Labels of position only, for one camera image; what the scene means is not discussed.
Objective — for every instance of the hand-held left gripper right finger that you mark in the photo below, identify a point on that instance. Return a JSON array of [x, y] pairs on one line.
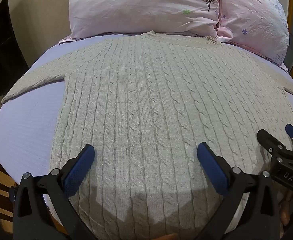
[[211, 168]]

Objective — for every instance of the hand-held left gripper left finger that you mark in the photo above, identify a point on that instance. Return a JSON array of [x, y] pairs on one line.
[[79, 168]]

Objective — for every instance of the person's right hand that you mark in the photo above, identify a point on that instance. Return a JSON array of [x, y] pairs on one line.
[[285, 212]]

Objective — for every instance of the lavender bed sheet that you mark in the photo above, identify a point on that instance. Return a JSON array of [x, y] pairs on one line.
[[26, 130]]

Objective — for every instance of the pink floral pillow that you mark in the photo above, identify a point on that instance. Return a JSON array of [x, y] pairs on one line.
[[254, 17], [141, 7]]

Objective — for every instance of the wooden headboard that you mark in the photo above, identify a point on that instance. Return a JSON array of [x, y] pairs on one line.
[[290, 7]]

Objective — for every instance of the black cabinet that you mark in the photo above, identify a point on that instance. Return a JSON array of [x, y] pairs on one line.
[[4, 55]]

